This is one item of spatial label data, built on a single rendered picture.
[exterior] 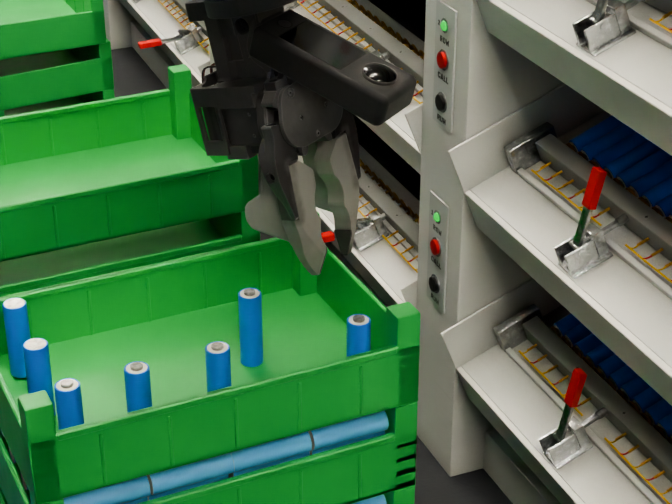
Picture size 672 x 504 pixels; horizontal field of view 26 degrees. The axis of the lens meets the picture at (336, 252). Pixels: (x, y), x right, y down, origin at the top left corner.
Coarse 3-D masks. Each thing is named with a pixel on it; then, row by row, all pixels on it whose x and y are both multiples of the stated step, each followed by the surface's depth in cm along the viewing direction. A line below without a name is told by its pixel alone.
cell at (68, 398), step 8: (56, 384) 102; (64, 384) 102; (72, 384) 102; (56, 392) 102; (64, 392) 101; (72, 392) 101; (80, 392) 102; (56, 400) 102; (64, 400) 102; (72, 400) 102; (80, 400) 102; (56, 408) 103; (64, 408) 102; (72, 408) 102; (80, 408) 103; (64, 416) 102; (72, 416) 102; (80, 416) 103; (64, 424) 103; (72, 424) 103; (80, 424) 103
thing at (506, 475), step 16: (496, 432) 155; (496, 448) 153; (512, 448) 152; (496, 464) 154; (512, 464) 150; (496, 480) 155; (512, 480) 151; (528, 480) 147; (512, 496) 152; (528, 496) 148; (544, 496) 145
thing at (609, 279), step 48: (576, 96) 140; (480, 144) 138; (528, 144) 138; (576, 144) 136; (624, 144) 133; (480, 192) 139; (528, 192) 136; (576, 192) 133; (624, 192) 127; (528, 240) 130; (576, 240) 124; (624, 240) 126; (576, 288) 123; (624, 288) 121; (624, 336) 117
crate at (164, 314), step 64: (192, 256) 121; (256, 256) 124; (0, 320) 116; (64, 320) 118; (128, 320) 121; (192, 320) 122; (320, 320) 122; (384, 320) 114; (0, 384) 104; (192, 384) 113; (256, 384) 104; (320, 384) 107; (384, 384) 110; (64, 448) 100; (128, 448) 102; (192, 448) 104
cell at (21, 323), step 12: (12, 300) 112; (24, 300) 112; (12, 312) 111; (24, 312) 112; (12, 324) 111; (24, 324) 112; (12, 336) 112; (24, 336) 112; (12, 348) 113; (12, 360) 113; (12, 372) 114; (24, 372) 114
